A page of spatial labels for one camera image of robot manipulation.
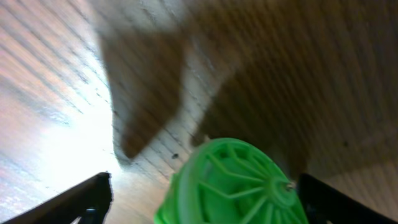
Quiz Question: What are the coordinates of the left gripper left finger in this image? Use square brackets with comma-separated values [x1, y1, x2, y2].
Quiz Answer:
[3, 172, 113, 224]

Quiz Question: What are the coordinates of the green plastic wheel toy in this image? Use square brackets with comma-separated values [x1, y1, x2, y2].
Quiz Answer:
[154, 138, 308, 224]

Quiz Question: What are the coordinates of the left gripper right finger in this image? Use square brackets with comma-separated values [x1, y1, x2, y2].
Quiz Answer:
[297, 174, 397, 224]

